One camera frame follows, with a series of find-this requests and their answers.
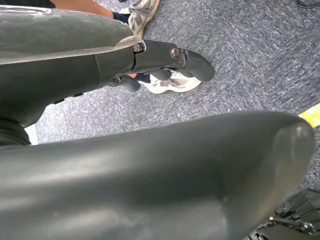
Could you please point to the yellow floor tape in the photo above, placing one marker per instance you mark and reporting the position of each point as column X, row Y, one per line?
column 312, row 115

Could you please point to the white sneaker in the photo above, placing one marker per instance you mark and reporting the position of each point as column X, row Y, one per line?
column 172, row 85

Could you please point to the dark shoe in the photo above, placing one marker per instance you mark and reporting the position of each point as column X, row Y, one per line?
column 309, row 3

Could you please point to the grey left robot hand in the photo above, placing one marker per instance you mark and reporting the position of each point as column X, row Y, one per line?
column 160, row 179

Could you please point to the person's leg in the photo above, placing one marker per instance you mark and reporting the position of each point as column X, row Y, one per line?
column 82, row 6

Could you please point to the ribbed grey left arm sleeve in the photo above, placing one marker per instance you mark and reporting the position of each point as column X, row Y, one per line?
column 12, row 134

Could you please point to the camouflage pattern shoe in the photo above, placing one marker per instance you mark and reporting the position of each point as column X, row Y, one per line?
column 143, row 13

